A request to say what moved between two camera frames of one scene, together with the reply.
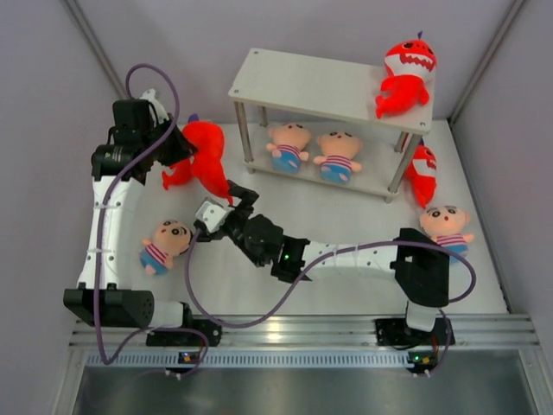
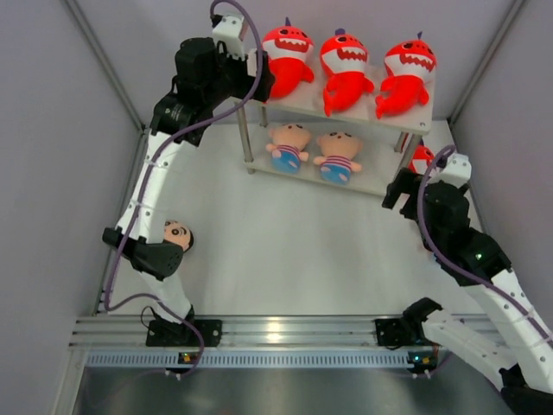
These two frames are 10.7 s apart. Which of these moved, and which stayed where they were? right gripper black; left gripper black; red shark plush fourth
Moved: left gripper black; right gripper black
Stayed: red shark plush fourth
